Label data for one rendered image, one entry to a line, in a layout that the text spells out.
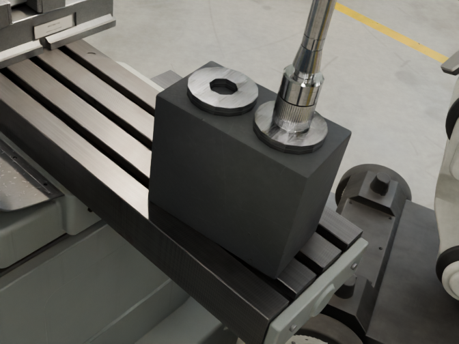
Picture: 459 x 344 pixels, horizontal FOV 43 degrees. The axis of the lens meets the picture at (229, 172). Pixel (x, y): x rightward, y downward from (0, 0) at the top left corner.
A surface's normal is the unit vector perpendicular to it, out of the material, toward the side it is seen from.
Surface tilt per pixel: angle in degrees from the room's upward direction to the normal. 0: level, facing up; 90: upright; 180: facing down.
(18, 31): 90
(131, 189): 0
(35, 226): 90
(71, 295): 90
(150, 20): 0
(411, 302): 0
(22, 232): 90
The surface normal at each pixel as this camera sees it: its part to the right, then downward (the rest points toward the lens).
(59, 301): 0.74, 0.53
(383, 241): 0.15, -0.73
